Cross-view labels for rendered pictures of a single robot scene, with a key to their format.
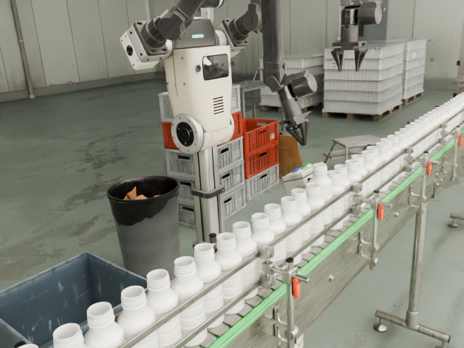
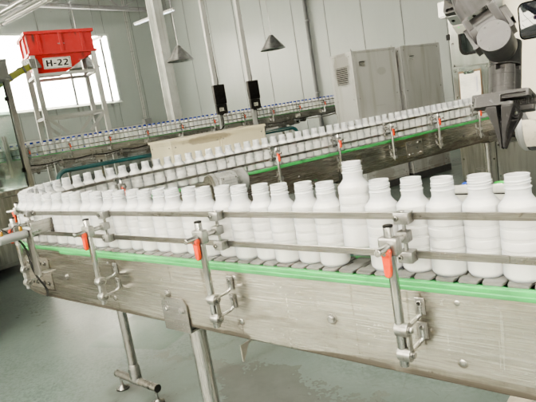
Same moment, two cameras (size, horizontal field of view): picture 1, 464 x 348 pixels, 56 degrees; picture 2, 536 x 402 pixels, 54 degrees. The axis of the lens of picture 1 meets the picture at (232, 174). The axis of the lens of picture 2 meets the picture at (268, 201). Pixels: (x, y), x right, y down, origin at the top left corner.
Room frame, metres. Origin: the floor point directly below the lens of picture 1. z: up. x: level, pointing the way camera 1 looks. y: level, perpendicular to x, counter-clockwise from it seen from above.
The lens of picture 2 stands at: (0.95, -1.21, 1.32)
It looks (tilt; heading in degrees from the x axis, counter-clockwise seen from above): 10 degrees down; 91
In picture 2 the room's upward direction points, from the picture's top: 9 degrees counter-clockwise
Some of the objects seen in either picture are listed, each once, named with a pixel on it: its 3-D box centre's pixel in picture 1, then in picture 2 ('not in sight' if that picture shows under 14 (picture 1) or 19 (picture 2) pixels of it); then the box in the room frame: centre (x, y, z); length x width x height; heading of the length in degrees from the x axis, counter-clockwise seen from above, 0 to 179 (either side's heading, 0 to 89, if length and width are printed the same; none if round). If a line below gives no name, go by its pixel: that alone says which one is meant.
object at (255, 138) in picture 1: (246, 135); not in sight; (4.19, -0.16, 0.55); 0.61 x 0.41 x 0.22; 143
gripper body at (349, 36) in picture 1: (349, 36); not in sight; (1.55, -0.43, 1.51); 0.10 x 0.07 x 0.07; 50
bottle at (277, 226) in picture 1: (273, 239); (265, 221); (0.92, -0.09, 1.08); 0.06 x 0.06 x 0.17
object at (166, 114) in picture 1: (201, 102); not in sight; (3.58, 0.22, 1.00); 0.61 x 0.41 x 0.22; 147
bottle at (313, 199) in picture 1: (312, 214); (330, 222); (1.05, -0.21, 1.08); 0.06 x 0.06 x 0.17
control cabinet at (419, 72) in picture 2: not in sight; (414, 111); (3.15, 6.63, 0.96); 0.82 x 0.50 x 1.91; 32
